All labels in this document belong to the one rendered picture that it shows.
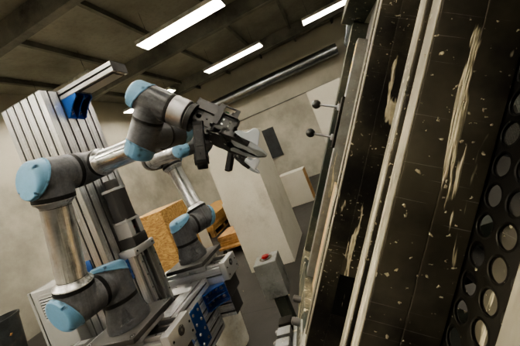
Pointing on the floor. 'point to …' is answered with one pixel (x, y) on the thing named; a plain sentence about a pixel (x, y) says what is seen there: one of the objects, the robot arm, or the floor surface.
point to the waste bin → (11, 330)
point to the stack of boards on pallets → (217, 219)
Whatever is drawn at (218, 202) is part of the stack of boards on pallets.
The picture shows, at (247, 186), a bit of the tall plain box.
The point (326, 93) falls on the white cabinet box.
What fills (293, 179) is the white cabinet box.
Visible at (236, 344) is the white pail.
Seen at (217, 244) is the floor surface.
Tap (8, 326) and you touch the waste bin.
